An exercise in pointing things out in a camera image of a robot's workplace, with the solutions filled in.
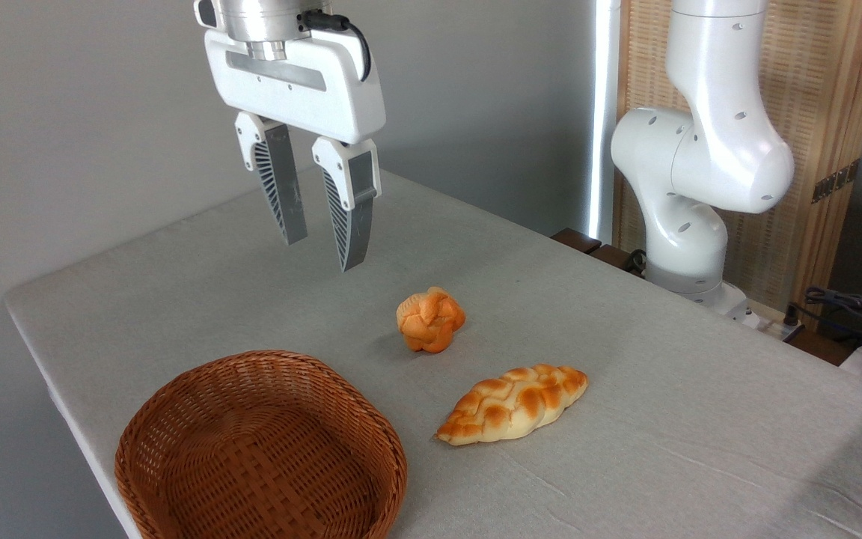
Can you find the grey tablecloth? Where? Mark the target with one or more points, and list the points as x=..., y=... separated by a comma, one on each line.
x=625, y=359

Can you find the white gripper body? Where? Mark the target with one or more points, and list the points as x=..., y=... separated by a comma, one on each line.
x=311, y=101

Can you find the white power strip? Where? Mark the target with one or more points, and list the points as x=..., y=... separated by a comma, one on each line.
x=771, y=323

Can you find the brown wicker basket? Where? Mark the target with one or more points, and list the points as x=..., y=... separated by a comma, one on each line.
x=304, y=479

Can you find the wooden folding screen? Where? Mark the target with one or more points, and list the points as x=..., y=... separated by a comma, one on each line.
x=820, y=75

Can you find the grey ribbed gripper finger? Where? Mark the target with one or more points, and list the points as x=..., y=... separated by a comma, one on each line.
x=352, y=217
x=285, y=195

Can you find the long braided bread loaf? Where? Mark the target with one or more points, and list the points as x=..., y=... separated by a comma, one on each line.
x=513, y=404

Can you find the dark metal screen hinge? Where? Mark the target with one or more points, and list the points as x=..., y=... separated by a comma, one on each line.
x=835, y=180

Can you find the dark brown wooden board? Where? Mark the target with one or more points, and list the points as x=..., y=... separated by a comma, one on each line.
x=577, y=239

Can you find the round knotted orange bread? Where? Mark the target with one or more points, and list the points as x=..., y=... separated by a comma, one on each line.
x=431, y=320

